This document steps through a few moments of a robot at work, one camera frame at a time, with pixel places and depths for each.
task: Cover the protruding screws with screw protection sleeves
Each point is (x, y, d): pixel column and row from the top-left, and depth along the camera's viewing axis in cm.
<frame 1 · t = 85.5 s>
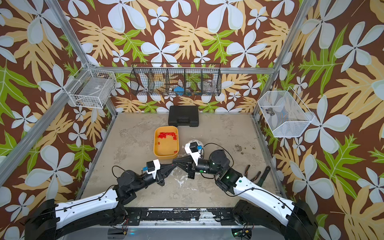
left hand: (175, 162, 64), fingers closed
right hand: (173, 162, 62), fingers closed
yellow plastic tray: (166, 148, 101), point 2 cm above the table
red sleeve pile: (163, 135, 109), on the table
black plastic tool case: (183, 115, 117), point 4 cm above the table
dark green handled tool: (264, 176, 90), on the table

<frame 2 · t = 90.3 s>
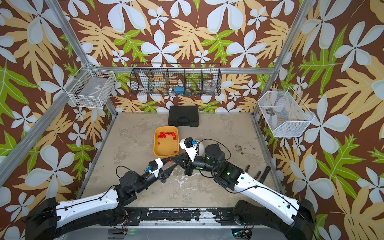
left hand: (173, 158, 67), fingers open
right hand: (171, 159, 62), fingers closed
the named things where they were.

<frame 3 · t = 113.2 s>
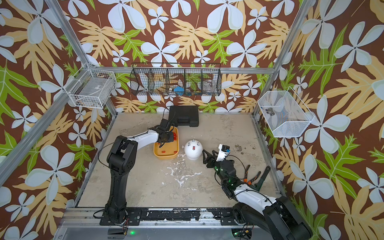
left hand: (171, 135, 105), fingers closed
right hand: (206, 150, 83), fingers open
red sleeve held: (194, 148, 89), point 12 cm above the table
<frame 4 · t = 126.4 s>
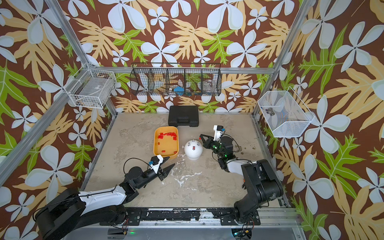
left hand: (171, 158, 77), fingers open
right hand: (199, 135, 87), fingers closed
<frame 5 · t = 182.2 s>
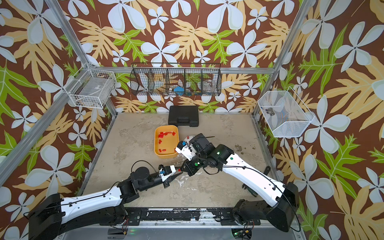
left hand: (180, 166, 72), fingers open
right hand: (180, 168, 70), fingers closed
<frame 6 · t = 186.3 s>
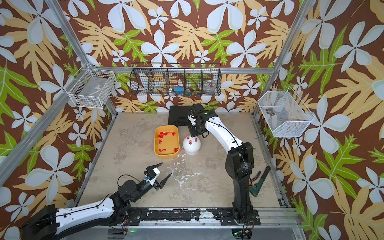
left hand: (165, 166, 75), fingers open
right hand: (192, 132, 90), fingers closed
